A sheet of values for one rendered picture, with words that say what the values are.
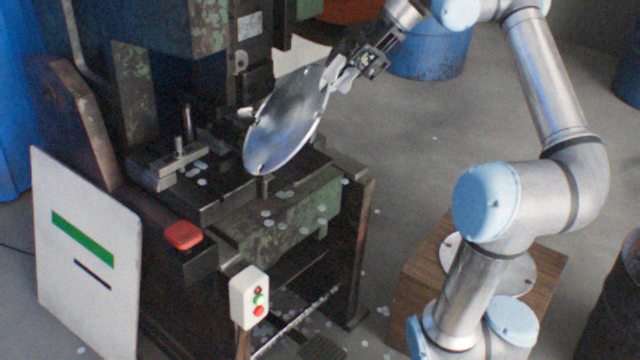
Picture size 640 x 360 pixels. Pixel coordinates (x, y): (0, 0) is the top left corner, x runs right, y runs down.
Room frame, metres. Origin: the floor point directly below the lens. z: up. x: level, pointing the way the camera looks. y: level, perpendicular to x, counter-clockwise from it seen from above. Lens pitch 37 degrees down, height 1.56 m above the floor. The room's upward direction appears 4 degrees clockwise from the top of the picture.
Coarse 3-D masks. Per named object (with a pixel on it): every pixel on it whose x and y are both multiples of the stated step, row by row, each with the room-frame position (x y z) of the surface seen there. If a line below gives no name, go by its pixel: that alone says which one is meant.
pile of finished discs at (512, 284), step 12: (456, 240) 1.34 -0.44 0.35; (444, 252) 1.28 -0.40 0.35; (444, 264) 1.23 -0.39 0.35; (516, 264) 1.25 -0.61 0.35; (528, 264) 1.26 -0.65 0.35; (504, 276) 1.20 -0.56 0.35; (516, 276) 1.20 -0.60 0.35; (528, 276) 1.20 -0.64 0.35; (504, 288) 1.15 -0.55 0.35; (516, 288) 1.15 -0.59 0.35; (528, 288) 1.16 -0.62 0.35
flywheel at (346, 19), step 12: (324, 0) 1.50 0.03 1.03; (336, 0) 1.48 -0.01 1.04; (348, 0) 1.45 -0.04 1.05; (360, 0) 1.43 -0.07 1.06; (372, 0) 1.40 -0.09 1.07; (384, 0) 1.38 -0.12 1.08; (324, 12) 1.50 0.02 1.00; (336, 12) 1.47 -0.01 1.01; (348, 12) 1.45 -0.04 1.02; (360, 12) 1.42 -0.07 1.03; (372, 12) 1.40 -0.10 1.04; (336, 24) 1.47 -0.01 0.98
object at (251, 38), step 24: (240, 0) 1.18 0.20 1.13; (264, 0) 1.23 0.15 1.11; (240, 24) 1.18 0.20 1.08; (264, 24) 1.23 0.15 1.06; (240, 48) 1.18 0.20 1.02; (264, 48) 1.23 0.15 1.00; (192, 72) 1.22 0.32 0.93; (216, 72) 1.16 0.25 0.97; (240, 72) 1.15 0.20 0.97; (264, 72) 1.19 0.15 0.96; (216, 96) 1.16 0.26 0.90; (240, 96) 1.15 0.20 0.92; (264, 96) 1.19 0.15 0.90
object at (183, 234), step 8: (176, 224) 0.87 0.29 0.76; (184, 224) 0.87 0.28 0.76; (192, 224) 0.88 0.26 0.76; (168, 232) 0.84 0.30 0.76; (176, 232) 0.85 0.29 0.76; (184, 232) 0.85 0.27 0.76; (192, 232) 0.85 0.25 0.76; (200, 232) 0.85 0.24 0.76; (176, 240) 0.82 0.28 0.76; (184, 240) 0.83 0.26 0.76; (192, 240) 0.83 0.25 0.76; (184, 248) 0.81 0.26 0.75
